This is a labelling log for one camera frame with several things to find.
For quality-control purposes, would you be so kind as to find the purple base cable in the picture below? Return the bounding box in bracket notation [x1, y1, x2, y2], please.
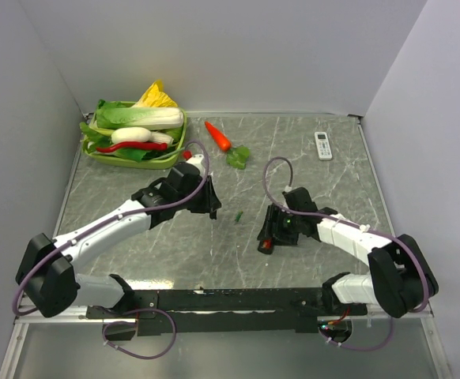
[319, 315, 395, 353]
[101, 308, 177, 360]

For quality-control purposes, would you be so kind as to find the yellow leaf toy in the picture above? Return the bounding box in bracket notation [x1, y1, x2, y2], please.
[132, 80, 178, 108]

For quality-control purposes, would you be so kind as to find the orange toy carrot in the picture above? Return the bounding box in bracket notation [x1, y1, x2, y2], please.
[205, 121, 251, 170]

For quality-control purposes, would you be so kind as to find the white remote control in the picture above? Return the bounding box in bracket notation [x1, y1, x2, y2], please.
[315, 132, 333, 161]

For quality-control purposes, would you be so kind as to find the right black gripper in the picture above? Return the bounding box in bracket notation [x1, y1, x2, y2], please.
[257, 205, 301, 246]

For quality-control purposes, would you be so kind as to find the white radish toy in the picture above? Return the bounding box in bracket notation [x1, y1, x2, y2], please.
[111, 127, 174, 145]

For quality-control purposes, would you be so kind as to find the black remote control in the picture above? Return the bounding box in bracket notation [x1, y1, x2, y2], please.
[257, 238, 274, 255]

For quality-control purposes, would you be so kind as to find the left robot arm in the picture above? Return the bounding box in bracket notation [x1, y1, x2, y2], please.
[16, 155, 221, 317]

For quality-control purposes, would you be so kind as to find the green tray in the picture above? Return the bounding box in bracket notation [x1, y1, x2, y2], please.
[80, 99, 187, 169]

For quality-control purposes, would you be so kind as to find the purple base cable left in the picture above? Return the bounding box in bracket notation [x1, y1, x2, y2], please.
[101, 308, 177, 360]

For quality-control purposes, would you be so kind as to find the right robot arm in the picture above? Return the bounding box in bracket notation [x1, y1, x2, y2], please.
[258, 187, 439, 318]

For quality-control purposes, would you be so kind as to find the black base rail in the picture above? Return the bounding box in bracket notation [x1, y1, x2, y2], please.
[86, 287, 368, 336]

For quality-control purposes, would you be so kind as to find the napa cabbage toy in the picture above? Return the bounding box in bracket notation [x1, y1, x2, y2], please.
[95, 100, 184, 130]

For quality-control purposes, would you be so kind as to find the red chili pepper toy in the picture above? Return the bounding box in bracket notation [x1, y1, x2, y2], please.
[96, 141, 169, 153]

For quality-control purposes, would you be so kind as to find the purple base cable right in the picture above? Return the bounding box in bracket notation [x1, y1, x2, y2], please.
[319, 315, 395, 353]

